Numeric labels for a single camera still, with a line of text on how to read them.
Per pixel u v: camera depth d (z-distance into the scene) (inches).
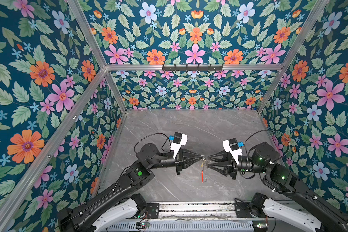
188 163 21.1
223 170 20.4
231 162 19.6
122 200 17.6
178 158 19.6
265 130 44.6
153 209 29.2
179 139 18.8
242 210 28.9
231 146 18.3
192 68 36.7
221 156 21.3
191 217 28.7
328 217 15.9
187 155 20.5
